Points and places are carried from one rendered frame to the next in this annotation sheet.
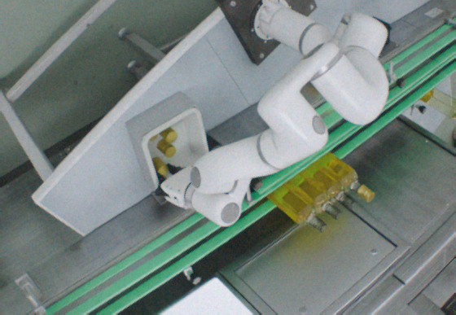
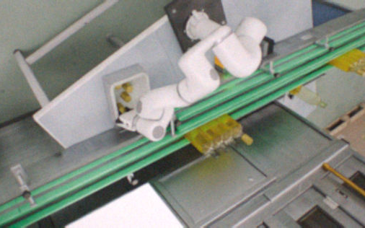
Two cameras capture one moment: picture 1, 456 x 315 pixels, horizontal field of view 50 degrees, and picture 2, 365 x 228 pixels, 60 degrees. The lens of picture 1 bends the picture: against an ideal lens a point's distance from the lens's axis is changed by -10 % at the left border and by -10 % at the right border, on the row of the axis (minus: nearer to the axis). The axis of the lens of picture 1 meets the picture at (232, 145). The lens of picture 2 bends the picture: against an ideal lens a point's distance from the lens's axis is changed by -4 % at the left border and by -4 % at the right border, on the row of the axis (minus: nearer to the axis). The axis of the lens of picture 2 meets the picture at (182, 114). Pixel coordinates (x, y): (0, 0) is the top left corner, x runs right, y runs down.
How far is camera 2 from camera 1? 0.18 m
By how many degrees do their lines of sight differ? 5
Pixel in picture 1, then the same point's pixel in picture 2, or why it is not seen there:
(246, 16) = (181, 22)
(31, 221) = (32, 144)
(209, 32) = (158, 28)
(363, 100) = (243, 60)
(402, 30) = (283, 46)
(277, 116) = (188, 66)
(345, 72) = (233, 42)
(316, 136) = (211, 80)
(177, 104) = (134, 70)
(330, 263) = (221, 182)
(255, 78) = not seen: hidden behind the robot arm
